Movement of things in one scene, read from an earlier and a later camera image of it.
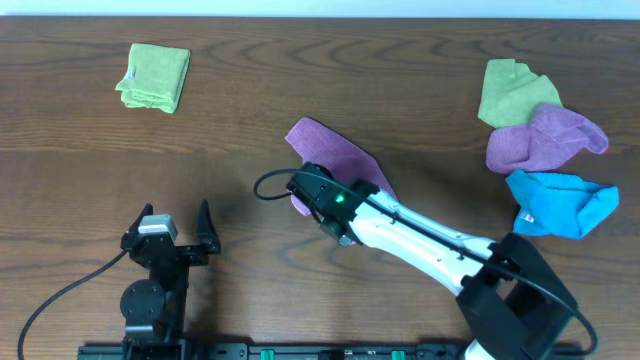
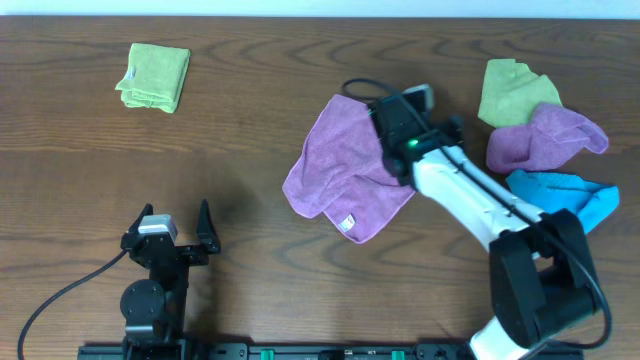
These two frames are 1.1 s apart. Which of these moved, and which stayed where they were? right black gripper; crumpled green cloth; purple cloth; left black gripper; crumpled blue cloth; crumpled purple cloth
Moved: purple cloth; right black gripper
Stayed: crumpled purple cloth; crumpled green cloth; left black gripper; crumpled blue cloth
